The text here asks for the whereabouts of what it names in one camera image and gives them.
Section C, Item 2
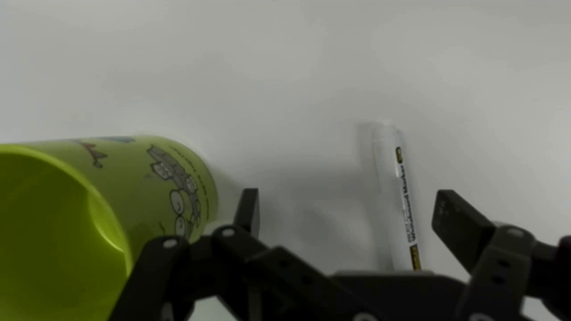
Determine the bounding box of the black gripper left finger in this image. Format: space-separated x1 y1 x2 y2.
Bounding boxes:
109 187 357 321

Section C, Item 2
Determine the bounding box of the white marker pen blue cap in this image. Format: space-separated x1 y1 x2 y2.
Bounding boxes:
371 123 423 271

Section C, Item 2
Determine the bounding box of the green ceramic mug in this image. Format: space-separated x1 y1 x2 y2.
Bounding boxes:
0 136 218 321

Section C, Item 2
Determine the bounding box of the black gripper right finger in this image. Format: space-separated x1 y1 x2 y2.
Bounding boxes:
432 189 571 321

